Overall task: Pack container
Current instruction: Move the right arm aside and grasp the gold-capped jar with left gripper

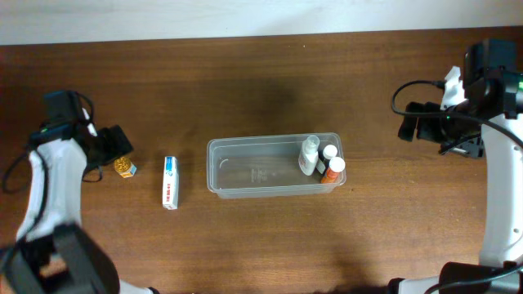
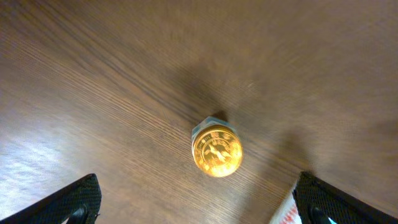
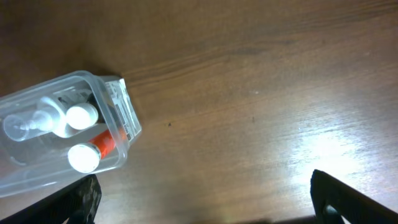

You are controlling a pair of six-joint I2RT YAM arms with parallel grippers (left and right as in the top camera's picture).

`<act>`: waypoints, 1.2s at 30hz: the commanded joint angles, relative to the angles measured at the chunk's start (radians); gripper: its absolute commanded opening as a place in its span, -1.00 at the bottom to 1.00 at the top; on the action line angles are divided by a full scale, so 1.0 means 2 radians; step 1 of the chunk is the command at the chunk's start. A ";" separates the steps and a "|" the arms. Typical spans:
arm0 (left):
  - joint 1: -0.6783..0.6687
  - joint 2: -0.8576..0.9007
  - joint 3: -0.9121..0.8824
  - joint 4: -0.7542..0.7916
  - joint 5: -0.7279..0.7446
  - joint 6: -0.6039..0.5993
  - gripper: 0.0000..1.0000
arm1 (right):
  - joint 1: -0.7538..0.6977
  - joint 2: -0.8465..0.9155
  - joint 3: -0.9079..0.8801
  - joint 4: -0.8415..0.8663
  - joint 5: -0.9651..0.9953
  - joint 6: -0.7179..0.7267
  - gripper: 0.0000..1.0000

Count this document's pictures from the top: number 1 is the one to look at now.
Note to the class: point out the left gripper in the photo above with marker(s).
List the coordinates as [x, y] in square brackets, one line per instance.
[115, 148]

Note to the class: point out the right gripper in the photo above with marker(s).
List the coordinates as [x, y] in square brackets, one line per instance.
[471, 146]

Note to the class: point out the gold lid small jar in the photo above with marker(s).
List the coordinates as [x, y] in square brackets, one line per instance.
[124, 167]

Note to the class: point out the orange tube white cap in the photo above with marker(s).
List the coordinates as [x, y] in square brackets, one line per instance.
[335, 168]

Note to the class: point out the dark bottle white cap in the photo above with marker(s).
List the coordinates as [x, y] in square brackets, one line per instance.
[325, 155]

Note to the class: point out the white blue medicine box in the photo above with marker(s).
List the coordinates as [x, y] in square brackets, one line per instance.
[170, 183]

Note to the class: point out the white spray bottle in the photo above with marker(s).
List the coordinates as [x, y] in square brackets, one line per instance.
[309, 155]

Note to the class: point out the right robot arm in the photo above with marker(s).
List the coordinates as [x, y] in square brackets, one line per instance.
[480, 116]

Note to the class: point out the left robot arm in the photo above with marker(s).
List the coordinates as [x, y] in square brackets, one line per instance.
[52, 253]

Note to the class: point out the clear plastic container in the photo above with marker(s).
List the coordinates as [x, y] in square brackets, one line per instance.
[262, 167]

